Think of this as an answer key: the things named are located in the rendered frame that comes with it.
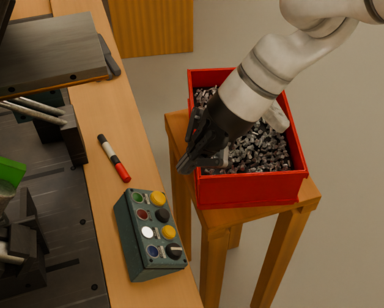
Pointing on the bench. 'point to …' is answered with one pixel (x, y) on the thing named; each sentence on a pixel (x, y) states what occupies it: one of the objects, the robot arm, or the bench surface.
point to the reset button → (169, 231)
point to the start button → (158, 198)
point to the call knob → (174, 250)
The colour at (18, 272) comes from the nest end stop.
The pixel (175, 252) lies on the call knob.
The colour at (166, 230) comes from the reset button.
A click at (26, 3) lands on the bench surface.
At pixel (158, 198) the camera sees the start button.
